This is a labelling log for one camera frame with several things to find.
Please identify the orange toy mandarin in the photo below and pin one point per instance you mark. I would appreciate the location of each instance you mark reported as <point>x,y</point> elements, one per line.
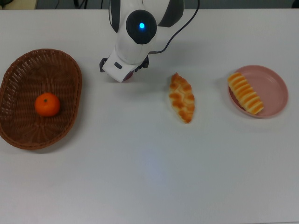
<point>47,105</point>

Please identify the striped toy bread roll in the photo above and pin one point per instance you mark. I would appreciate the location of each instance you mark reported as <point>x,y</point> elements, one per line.
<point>245,94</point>

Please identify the brown woven basket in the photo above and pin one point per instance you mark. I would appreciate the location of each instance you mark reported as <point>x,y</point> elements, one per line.
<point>23,126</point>

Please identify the red toy apple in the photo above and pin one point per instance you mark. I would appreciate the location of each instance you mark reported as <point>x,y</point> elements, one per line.
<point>130,76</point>

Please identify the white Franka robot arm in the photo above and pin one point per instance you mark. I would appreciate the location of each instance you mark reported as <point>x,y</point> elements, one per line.
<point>130,49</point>

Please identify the pink plate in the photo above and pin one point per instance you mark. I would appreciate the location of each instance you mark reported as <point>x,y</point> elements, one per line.
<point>271,93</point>

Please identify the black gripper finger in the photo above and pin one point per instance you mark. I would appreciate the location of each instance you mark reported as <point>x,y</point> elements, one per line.
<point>103,65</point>
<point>142,65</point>

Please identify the braided toy bread loaf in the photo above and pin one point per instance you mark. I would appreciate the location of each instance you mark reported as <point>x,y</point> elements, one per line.
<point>182,98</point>

